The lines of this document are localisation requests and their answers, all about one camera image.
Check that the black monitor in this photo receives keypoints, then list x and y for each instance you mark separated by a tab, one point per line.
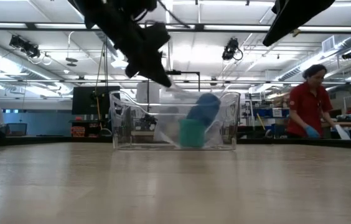
85	99

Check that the clear plastic tray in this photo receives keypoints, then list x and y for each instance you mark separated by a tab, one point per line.
125	130

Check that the white air vent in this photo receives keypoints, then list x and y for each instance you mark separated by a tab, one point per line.
328	44

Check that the black ceiling device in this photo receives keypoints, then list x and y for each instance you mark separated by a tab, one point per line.
26	48

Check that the black ceiling speaker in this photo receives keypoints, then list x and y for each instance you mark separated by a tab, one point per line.
348	55

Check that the blue storage bins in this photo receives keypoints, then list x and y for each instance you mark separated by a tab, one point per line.
265	112

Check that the clear plastic zip bag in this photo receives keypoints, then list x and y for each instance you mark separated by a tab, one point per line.
219	133

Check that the red boxes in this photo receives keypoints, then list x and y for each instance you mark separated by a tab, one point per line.
78	131

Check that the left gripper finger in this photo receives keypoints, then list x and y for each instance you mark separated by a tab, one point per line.
134	68
155	68

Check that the yellow hook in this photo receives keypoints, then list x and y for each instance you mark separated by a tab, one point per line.
294	32

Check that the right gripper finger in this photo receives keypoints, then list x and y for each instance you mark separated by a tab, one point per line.
293	15

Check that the blue elastic bandage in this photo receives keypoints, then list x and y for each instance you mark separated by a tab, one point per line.
205	109

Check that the blue glove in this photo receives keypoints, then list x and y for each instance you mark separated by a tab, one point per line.
311	132

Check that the teal bandage roll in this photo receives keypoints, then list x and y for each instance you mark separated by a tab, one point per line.
192	134

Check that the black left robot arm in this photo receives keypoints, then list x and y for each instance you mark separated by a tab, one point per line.
91	12

